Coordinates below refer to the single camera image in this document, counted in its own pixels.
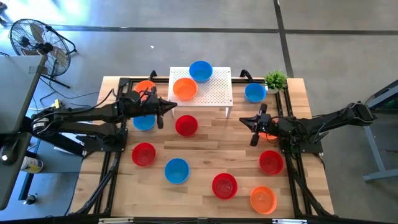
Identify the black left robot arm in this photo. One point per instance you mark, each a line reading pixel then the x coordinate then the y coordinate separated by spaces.
pixel 81 113

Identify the black floor fan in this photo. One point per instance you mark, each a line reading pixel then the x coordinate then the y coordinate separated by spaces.
pixel 38 46

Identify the orange plastic mini bowl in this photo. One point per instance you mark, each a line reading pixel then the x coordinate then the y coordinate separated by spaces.
pixel 142 85
pixel 185 89
pixel 263 200
pixel 268 136

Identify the grey desk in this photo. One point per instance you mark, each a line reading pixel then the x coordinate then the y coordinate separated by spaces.
pixel 18 93

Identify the white perforated metal shelf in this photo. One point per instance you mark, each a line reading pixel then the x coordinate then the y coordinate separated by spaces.
pixel 214 93

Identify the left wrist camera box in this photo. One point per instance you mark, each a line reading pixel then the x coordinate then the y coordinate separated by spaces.
pixel 149 100

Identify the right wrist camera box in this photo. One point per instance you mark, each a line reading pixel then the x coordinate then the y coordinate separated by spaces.
pixel 266 120

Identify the black rig crossbar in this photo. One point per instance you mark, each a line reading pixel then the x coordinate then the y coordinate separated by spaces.
pixel 199 221

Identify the red plastic mini bowl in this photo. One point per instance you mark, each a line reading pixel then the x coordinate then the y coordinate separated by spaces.
pixel 143 154
pixel 271 162
pixel 186 125
pixel 224 186

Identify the yellow white spray can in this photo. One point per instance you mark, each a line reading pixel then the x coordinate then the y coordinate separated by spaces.
pixel 31 165

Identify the green plant in white pot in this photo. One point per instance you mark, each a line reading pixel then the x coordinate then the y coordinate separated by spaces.
pixel 275 80

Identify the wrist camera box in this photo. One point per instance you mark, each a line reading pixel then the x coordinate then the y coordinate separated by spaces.
pixel 149 100
pixel 266 120

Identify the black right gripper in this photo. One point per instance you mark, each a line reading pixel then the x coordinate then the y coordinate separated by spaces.
pixel 270 127

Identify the black frame bracket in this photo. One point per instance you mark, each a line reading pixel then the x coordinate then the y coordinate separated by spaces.
pixel 152 74
pixel 246 75

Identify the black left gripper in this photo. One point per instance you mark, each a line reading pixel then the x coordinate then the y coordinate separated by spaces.
pixel 140 107

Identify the blue plastic mini bowl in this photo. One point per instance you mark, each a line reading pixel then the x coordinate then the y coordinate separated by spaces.
pixel 144 124
pixel 177 170
pixel 201 71
pixel 255 92

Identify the yellow plug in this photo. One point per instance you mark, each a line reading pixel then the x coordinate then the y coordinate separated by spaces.
pixel 56 103

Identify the grey metal desk frame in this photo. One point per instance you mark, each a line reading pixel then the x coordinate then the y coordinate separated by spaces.
pixel 376 155

